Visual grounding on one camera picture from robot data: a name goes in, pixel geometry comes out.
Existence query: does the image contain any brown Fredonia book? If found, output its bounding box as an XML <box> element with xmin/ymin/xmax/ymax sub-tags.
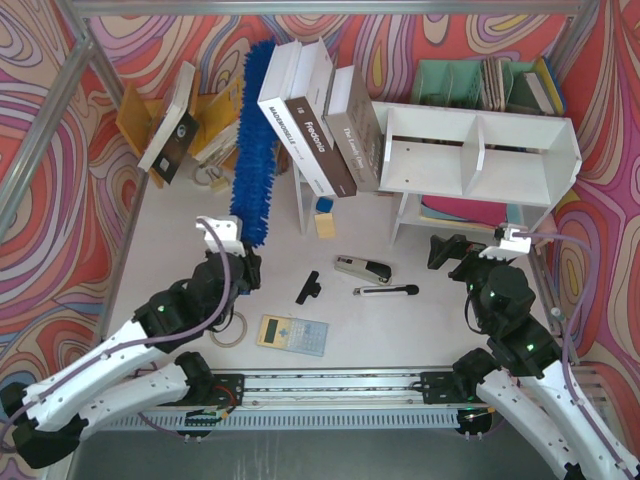
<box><xmin>286</xmin><ymin>39</ymin><xmax>357</xmax><ymax>198</ymax></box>

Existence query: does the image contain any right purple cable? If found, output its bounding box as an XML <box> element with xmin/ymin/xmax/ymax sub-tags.
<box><xmin>519</xmin><ymin>230</ymin><xmax>636</xmax><ymax>471</ymax></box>

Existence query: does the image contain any white bookshelf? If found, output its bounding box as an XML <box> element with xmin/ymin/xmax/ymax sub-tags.
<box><xmin>294</xmin><ymin>100</ymin><xmax>584</xmax><ymax>246</ymax></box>

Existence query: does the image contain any calculator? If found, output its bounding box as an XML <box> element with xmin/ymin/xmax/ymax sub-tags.
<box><xmin>257</xmin><ymin>315</ymin><xmax>329</xmax><ymax>357</ymax></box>

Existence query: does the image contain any key ring with padlock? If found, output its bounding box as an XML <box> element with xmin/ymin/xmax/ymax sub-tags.
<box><xmin>192</xmin><ymin>163</ymin><xmax>232</xmax><ymax>194</ymax></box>

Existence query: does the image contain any beige black stapler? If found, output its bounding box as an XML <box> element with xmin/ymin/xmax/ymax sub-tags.
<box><xmin>334</xmin><ymin>256</ymin><xmax>392</xmax><ymax>285</ymax></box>

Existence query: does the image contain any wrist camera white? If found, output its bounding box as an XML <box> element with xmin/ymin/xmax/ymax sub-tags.
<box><xmin>479</xmin><ymin>224</ymin><xmax>531</xmax><ymax>261</ymax></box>
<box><xmin>196</xmin><ymin>215</ymin><xmax>246</xmax><ymax>256</ymax></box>

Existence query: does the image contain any purple cable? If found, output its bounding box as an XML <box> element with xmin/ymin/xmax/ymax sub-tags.
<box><xmin>0</xmin><ymin>224</ymin><xmax>234</xmax><ymax>451</ymax></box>
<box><xmin>519</xmin><ymin>230</ymin><xmax>636</xmax><ymax>471</ymax></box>

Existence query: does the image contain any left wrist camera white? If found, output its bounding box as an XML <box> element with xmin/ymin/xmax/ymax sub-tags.
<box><xmin>196</xmin><ymin>215</ymin><xmax>246</xmax><ymax>256</ymax></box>

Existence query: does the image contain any yellow books stack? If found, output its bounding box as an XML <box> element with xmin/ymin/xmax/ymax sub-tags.
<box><xmin>190</xmin><ymin>74</ymin><xmax>245</xmax><ymax>163</ymax></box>

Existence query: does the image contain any white box cutter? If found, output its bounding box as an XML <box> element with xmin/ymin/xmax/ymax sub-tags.
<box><xmin>353</xmin><ymin>284</ymin><xmax>420</xmax><ymax>297</ymax></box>

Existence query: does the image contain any yellow wooden book rack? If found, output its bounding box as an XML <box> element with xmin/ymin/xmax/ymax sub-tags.
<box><xmin>116</xmin><ymin>69</ymin><xmax>239</xmax><ymax>187</ymax></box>

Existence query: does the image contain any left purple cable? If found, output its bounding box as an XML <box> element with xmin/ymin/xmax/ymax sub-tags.
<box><xmin>0</xmin><ymin>224</ymin><xmax>234</xmax><ymax>451</ymax></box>

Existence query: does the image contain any black white book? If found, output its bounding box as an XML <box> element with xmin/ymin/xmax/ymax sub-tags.
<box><xmin>138</xmin><ymin>61</ymin><xmax>199</xmax><ymax>184</ymax></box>

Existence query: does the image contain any tape roll ring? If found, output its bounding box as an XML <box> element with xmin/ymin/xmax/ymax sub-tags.
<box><xmin>209</xmin><ymin>312</ymin><xmax>248</xmax><ymax>348</ymax></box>

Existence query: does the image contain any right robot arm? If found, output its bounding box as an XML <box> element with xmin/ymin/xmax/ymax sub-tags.
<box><xmin>427</xmin><ymin>226</ymin><xmax>639</xmax><ymax>479</ymax></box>

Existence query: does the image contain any white Mademoiselle book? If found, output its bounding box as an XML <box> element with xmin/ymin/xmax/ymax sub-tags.
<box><xmin>257</xmin><ymin>40</ymin><xmax>334</xmax><ymax>196</ymax></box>

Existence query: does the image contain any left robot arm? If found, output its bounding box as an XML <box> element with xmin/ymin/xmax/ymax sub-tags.
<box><xmin>1</xmin><ymin>246</ymin><xmax>261</xmax><ymax>469</ymax></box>

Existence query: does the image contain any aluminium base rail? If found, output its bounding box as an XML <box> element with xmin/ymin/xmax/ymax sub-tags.
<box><xmin>90</xmin><ymin>369</ymin><xmax>493</xmax><ymax>437</ymax></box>

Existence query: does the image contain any pink toy pig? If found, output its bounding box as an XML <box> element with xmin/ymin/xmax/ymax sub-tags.
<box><xmin>532</xmin><ymin>213</ymin><xmax>558</xmax><ymax>255</ymax></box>

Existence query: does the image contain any yellow sticky note pad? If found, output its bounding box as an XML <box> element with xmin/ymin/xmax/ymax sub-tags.
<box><xmin>314</xmin><ymin>213</ymin><xmax>336</xmax><ymax>239</ymax></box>

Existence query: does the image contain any coloured paper stack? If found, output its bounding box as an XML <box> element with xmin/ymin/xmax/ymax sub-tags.
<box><xmin>420</xmin><ymin>195</ymin><xmax>522</xmax><ymax>231</ymax></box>

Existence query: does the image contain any blue small box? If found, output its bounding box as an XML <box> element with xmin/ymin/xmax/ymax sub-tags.
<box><xmin>315</xmin><ymin>197</ymin><xmax>334</xmax><ymax>214</ymax></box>

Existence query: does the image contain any grey Lonely Ones book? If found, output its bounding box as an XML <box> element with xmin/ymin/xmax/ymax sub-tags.
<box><xmin>324</xmin><ymin>65</ymin><xmax>384</xmax><ymax>192</ymax></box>

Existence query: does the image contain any black binder clip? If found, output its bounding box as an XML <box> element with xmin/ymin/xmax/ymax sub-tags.
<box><xmin>295</xmin><ymin>270</ymin><xmax>322</xmax><ymax>305</ymax></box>

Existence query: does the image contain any blue microfiber duster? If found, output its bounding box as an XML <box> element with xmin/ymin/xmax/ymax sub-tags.
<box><xmin>230</xmin><ymin>40</ymin><xmax>278</xmax><ymax>248</ymax></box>

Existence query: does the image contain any green desk organizer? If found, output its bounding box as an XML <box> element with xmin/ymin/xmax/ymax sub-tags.
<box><xmin>410</xmin><ymin>56</ymin><xmax>567</xmax><ymax>116</ymax></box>

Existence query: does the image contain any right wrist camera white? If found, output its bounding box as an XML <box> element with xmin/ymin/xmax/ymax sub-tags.
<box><xmin>479</xmin><ymin>224</ymin><xmax>531</xmax><ymax>261</ymax></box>

